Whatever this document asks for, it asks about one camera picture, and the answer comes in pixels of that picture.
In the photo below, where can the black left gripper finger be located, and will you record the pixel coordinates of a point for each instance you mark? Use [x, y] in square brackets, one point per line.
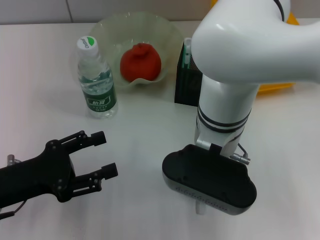
[109, 170]
[98, 138]

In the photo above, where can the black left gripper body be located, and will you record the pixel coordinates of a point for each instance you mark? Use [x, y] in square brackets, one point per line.
[37, 175]

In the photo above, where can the clear green-label water bottle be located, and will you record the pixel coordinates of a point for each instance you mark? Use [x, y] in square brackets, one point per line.
[98, 95]

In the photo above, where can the orange knitted toy fruit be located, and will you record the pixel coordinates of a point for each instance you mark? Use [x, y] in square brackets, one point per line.
[141, 62]

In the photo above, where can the grey marker pen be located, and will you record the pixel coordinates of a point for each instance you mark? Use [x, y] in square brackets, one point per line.
[201, 210]

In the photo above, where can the black mesh pen holder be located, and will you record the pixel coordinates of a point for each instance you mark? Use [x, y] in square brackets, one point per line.
[185, 85]

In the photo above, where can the green utility knife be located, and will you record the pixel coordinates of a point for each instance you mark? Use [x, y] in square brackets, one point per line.
[187, 57]

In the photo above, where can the green wavy glass fruit bowl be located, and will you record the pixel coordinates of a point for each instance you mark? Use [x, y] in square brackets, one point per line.
[115, 32]

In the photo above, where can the yellow plastic storage bin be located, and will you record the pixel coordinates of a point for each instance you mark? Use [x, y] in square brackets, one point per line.
[275, 88]

